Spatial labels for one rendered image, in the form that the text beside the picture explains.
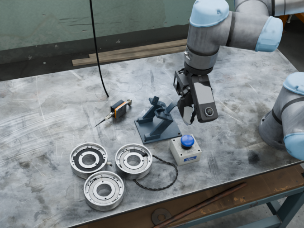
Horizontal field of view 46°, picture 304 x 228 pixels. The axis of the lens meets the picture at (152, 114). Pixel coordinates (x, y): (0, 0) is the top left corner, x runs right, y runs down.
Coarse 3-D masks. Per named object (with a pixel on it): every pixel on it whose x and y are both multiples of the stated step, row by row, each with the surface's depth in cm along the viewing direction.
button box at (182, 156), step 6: (174, 138) 107; (180, 138) 108; (174, 144) 106; (180, 144) 106; (174, 150) 106; (180, 150) 105; (186, 150) 105; (192, 150) 105; (198, 150) 105; (174, 156) 107; (180, 156) 103; (186, 156) 104; (192, 156) 105; (198, 156) 106; (180, 162) 105; (186, 162) 106; (192, 162) 107
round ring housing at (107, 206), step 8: (96, 176) 98; (104, 176) 98; (112, 176) 99; (88, 184) 96; (96, 184) 97; (104, 184) 97; (112, 184) 97; (120, 184) 97; (88, 192) 95; (96, 192) 95; (112, 192) 95; (120, 192) 95; (88, 200) 92; (120, 200) 94; (96, 208) 93; (104, 208) 92; (112, 208) 93
